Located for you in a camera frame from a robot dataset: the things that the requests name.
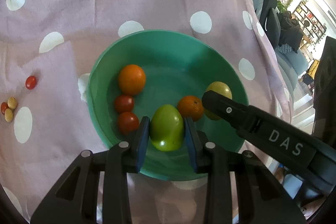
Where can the green plastic bowl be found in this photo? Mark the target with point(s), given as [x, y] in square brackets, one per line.
[176, 65]

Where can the yellow-green plum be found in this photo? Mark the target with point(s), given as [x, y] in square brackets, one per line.
[222, 89]

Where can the tan longan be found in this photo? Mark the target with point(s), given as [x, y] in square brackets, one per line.
[8, 115]
[12, 103]

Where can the far tan longan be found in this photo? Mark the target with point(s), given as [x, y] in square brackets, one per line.
[12, 103]

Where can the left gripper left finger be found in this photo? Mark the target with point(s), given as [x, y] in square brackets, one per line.
[73, 198]

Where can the lower tomato in bowl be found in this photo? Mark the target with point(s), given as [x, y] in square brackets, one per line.
[127, 122]

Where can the orange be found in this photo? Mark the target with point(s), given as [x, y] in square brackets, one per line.
[191, 107]
[131, 80]

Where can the upper tomato in bowl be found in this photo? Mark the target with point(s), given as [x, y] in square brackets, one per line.
[124, 103]

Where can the near tan longan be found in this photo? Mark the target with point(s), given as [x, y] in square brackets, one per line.
[8, 115]

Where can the pink polka dot blanket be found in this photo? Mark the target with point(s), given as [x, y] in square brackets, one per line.
[58, 42]

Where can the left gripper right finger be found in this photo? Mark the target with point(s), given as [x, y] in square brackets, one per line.
[261, 198]

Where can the green plum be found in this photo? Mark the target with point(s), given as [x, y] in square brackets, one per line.
[167, 129]

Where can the grey sofa cushion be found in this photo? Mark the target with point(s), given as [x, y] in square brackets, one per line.
[291, 64]

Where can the cherry tomato by longans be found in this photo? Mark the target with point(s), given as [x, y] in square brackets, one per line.
[4, 107]

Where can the tomato in bowl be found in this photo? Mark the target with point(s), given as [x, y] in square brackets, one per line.
[127, 122]
[124, 103]

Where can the lone cherry tomato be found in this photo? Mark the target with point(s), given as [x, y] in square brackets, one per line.
[31, 82]

